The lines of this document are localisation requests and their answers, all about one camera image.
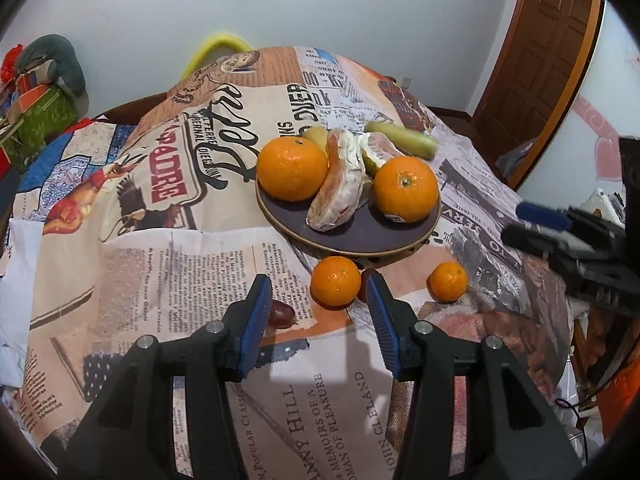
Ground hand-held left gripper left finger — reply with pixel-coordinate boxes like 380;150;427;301
57;274;273;480

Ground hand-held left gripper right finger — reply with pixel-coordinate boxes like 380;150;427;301
365;274;583;480

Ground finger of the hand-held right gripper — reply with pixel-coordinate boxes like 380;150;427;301
501;222;596;261
516;201;626;235

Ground small orange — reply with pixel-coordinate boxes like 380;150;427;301
427;262;469;304
310;256;362;308

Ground dark purple plate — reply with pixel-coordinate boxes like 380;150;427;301
255;180;442;260

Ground large orange with sticker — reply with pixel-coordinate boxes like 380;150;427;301
373;156;439;224

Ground pink peeled pomelo piece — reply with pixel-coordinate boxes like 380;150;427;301
306;128;373;232

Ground large plain orange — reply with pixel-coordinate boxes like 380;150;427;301
256;136;329;202

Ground pomelo piece with green rind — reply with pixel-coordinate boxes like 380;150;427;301
361;132;407;177

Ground red date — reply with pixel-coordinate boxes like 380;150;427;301
357;268;379;303
269;300;297;330

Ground newspaper print blanket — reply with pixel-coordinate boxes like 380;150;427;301
0;46;576;480

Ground orange quilted cloth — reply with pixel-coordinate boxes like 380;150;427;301
597;350;640;443

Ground white wardrobe door with hearts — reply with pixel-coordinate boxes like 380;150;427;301
520;0;640;206

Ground brown wooden door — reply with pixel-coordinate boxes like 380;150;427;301
470;0;606;191

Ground white cloth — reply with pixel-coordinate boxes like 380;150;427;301
0;220;43;388

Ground blue patterned quilt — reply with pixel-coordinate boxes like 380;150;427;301
10;119;137;223

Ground yellow foam tube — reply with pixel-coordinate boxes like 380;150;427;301
181;32;253;78

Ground green patterned bag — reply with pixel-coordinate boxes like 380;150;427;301
0;87;81;171

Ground orange box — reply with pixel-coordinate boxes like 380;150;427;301
12;74;57;111

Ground grey pillow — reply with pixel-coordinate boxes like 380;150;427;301
15;34;91;111

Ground red plastic bag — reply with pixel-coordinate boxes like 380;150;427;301
0;45;23;82

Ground dark wooden bed frame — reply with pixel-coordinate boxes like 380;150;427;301
85;91;173;126

